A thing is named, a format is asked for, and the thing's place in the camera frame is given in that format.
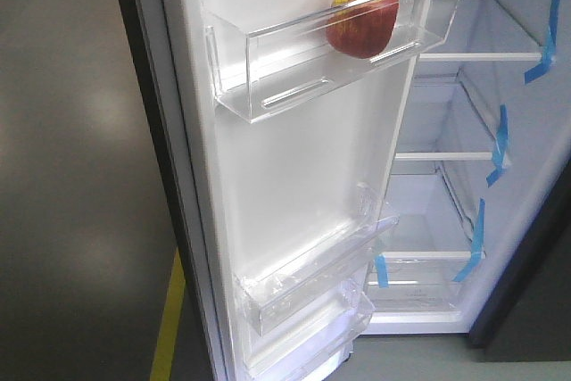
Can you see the white fridge door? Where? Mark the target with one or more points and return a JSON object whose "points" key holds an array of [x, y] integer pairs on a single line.
{"points": [[244, 196]]}

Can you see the red yellow apple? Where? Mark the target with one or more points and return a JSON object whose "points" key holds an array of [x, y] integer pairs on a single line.
{"points": [[362, 31]]}

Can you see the white fridge glass shelf lower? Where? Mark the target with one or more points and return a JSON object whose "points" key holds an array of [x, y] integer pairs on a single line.
{"points": [[430, 223]]}

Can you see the white fridge glass shelf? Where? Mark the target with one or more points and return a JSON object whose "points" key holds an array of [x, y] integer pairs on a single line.
{"points": [[485, 31], [430, 223], [447, 122]]}

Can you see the white fridge glass shelf middle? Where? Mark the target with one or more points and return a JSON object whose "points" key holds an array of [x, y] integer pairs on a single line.
{"points": [[447, 122]]}

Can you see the clear fridge crisper drawer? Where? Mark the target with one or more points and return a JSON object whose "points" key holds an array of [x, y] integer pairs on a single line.
{"points": [[415, 284]]}

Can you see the dark grey fridge body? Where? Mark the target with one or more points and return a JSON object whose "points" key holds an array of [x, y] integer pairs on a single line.
{"points": [[512, 202]]}

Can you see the white fridge glass shelf upper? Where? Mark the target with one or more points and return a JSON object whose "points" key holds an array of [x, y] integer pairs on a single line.
{"points": [[485, 31]]}

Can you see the clear upper door bin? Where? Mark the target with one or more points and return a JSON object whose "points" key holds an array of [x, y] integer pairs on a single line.
{"points": [[262, 73]]}

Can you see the clear door bin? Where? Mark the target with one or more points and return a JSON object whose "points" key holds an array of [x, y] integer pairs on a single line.
{"points": [[273, 297], [299, 345], [262, 73]]}

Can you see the clear middle door bin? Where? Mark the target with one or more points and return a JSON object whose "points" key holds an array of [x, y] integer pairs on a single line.
{"points": [[273, 297]]}

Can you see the clear lower door bin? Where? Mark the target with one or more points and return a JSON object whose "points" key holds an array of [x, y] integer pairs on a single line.
{"points": [[299, 345]]}

